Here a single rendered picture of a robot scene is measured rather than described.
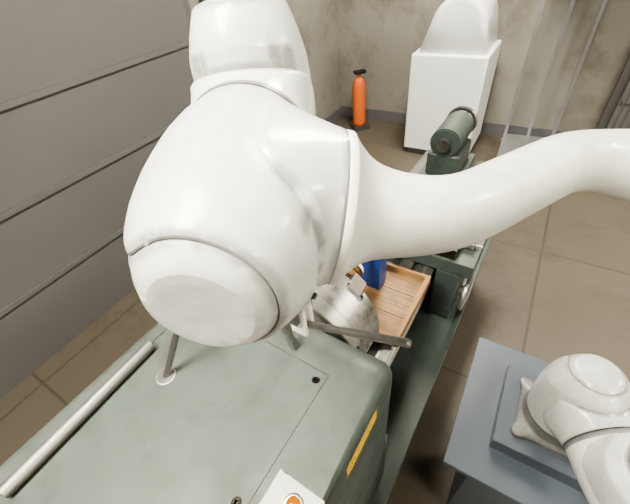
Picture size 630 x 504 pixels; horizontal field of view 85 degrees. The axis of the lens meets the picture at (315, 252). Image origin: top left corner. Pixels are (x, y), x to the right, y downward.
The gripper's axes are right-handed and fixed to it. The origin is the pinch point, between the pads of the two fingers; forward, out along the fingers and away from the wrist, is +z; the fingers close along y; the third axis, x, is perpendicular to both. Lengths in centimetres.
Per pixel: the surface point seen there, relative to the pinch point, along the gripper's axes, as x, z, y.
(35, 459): 26.4, 10.5, -36.3
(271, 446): -3.3, 12.4, -15.7
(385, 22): 156, 31, 385
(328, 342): -1.4, 12.9, 4.4
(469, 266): -16, 45, 71
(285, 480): -7.9, 12.3, -18.2
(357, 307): 0.1, 19.6, 19.1
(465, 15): 57, 14, 317
